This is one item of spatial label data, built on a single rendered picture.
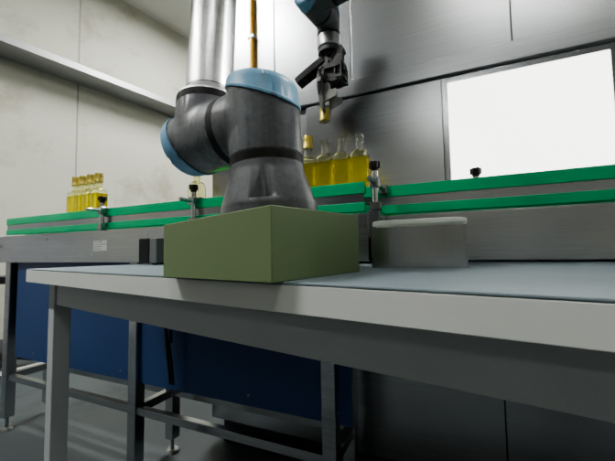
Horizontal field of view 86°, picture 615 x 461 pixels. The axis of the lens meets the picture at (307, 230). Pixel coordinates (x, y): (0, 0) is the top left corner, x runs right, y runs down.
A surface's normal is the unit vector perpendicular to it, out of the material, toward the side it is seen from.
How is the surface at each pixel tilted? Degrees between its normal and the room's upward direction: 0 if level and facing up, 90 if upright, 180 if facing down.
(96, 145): 90
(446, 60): 90
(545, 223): 90
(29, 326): 90
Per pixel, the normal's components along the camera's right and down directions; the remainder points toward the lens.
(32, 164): 0.81, -0.05
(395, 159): -0.41, -0.05
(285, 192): 0.36, -0.39
